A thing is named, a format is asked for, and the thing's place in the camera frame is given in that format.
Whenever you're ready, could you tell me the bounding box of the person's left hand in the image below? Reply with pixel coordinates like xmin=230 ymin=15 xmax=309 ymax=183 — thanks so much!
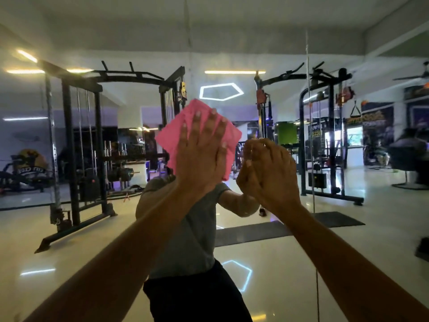
xmin=175 ymin=109 xmax=228 ymax=197

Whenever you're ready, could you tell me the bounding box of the person's right hand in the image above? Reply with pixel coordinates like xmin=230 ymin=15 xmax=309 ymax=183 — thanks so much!
xmin=236 ymin=138 xmax=302 ymax=215

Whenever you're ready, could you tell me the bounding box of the pink cloth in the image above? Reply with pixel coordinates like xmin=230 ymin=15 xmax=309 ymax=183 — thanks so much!
xmin=155 ymin=98 xmax=243 ymax=182

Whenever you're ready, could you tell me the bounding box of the large wall mirror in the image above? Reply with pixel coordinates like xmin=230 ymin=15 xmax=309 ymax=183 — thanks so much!
xmin=0 ymin=0 xmax=429 ymax=322

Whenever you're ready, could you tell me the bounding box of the person's right forearm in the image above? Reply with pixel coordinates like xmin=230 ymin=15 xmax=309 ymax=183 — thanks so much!
xmin=281 ymin=204 xmax=429 ymax=322

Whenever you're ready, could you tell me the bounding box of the person's left forearm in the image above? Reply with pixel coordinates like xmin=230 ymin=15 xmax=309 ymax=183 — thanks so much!
xmin=23 ymin=179 xmax=202 ymax=322

